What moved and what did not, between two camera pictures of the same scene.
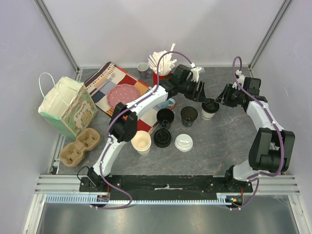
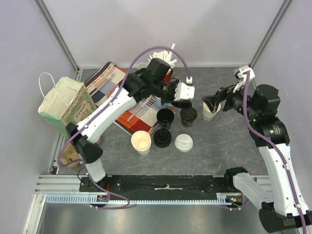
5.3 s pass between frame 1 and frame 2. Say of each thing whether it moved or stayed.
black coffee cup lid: moved
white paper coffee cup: stayed
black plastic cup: stayed
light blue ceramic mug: stayed
